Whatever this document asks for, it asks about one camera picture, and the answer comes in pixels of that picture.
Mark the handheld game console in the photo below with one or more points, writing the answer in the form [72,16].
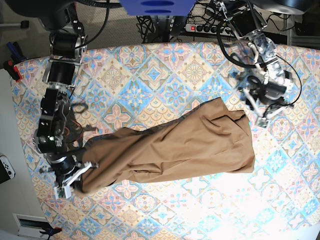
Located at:
[6,170]

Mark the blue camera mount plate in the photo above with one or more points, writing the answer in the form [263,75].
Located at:
[157,7]

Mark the red black clamp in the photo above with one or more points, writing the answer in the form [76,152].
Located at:
[12,70]

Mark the white box device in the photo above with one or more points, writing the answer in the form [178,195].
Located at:
[29,227]

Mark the patterned tablecloth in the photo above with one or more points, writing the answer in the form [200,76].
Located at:
[141,86]

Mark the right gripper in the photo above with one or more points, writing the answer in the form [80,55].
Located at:
[64,163]

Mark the white power strip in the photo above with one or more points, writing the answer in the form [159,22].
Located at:
[208,29]

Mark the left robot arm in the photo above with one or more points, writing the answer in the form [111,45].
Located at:
[247,24]

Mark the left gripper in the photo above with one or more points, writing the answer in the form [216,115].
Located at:
[267,94]

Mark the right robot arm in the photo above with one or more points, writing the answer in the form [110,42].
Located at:
[68,43]

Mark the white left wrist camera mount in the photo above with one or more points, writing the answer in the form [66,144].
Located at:
[264,113]

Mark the orange black clamp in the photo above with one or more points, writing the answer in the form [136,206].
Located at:
[47,229]

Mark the brown t-shirt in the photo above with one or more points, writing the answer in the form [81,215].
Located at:
[207,140]

